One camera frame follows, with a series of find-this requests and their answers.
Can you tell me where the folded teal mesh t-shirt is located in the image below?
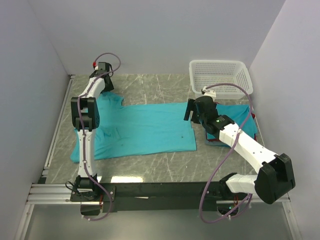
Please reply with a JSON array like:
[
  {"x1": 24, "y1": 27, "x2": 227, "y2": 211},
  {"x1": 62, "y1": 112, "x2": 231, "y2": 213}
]
[{"x1": 216, "y1": 103, "x2": 250, "y2": 126}]

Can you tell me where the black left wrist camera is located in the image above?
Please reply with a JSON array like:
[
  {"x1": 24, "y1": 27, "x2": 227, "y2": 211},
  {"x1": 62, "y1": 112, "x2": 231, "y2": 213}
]
[{"x1": 97, "y1": 62, "x2": 111, "y2": 74}]

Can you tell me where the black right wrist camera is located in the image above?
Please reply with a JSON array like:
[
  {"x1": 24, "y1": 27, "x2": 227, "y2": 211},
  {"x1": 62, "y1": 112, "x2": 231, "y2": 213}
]
[{"x1": 201, "y1": 88, "x2": 217, "y2": 101}]

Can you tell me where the white plastic perforated basket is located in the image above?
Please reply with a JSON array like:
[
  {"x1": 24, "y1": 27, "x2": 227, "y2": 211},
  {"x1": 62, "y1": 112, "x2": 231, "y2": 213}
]
[{"x1": 189, "y1": 60, "x2": 254, "y2": 100}]

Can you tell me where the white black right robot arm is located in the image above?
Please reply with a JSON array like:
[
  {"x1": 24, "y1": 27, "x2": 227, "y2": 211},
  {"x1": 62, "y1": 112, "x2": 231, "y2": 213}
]
[{"x1": 184, "y1": 96, "x2": 296, "y2": 204}]

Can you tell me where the black base beam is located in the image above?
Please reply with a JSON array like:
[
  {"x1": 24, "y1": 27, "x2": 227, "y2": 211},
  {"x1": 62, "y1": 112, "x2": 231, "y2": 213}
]
[{"x1": 69, "y1": 181, "x2": 248, "y2": 217}]

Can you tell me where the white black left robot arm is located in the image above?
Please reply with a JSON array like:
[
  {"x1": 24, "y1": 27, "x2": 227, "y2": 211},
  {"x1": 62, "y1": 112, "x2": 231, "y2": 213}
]
[{"x1": 71, "y1": 67, "x2": 114, "y2": 201}]

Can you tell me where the aluminium frame rail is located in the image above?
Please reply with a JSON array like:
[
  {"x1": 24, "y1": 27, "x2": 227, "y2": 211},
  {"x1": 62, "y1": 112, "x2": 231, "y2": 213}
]
[{"x1": 26, "y1": 184, "x2": 291, "y2": 205}]

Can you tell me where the folded red t-shirt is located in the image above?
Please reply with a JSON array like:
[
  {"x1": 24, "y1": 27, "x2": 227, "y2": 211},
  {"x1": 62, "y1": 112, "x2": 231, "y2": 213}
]
[{"x1": 204, "y1": 113, "x2": 258, "y2": 141}]

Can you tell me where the light blue cotton t-shirt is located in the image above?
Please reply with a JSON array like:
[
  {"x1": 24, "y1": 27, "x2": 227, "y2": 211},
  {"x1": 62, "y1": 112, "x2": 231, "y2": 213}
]
[{"x1": 69, "y1": 91, "x2": 198, "y2": 164}]

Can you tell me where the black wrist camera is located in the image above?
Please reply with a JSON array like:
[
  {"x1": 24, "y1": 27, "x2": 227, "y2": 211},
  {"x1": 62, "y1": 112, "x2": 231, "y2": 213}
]
[
  {"x1": 201, "y1": 88, "x2": 217, "y2": 101},
  {"x1": 97, "y1": 62, "x2": 111, "y2": 74}
]

